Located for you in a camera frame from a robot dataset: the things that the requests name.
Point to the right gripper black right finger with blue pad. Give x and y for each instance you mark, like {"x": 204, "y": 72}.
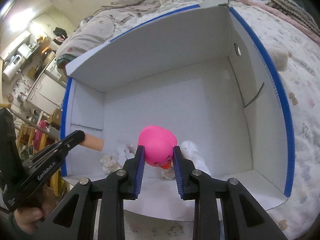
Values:
{"x": 222, "y": 208}

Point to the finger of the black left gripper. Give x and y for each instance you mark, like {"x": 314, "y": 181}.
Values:
{"x": 56, "y": 152}

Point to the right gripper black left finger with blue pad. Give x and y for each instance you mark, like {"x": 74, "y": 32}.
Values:
{"x": 98, "y": 203}

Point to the beige lace scrunchie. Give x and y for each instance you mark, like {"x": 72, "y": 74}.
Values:
{"x": 110, "y": 163}

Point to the pink rubber duck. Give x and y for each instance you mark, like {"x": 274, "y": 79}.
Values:
{"x": 158, "y": 146}

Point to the white fluffy pompom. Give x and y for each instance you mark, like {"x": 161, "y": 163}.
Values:
{"x": 189, "y": 151}

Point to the person left hand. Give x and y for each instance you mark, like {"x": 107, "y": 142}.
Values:
{"x": 26, "y": 217}

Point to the cardboard box on floor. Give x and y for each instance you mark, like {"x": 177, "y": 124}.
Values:
{"x": 55, "y": 119}

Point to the wooden stool red bag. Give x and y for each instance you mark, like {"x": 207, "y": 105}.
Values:
{"x": 30, "y": 141}

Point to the white paper label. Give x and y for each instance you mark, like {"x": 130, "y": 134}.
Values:
{"x": 124, "y": 154}

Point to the white cabinet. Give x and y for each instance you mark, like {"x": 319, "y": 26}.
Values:
{"x": 48, "y": 91}

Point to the beige crumpled duvet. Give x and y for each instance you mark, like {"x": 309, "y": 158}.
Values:
{"x": 96, "y": 29}

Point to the white cardboard box blue edges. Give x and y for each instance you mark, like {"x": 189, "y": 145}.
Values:
{"x": 202, "y": 73}

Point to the cream fluffy blanket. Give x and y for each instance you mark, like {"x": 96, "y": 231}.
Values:
{"x": 279, "y": 56}

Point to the pink sheet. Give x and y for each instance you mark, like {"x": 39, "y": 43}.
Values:
{"x": 279, "y": 14}

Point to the striped knitted blanket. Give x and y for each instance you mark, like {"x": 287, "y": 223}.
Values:
{"x": 295, "y": 12}

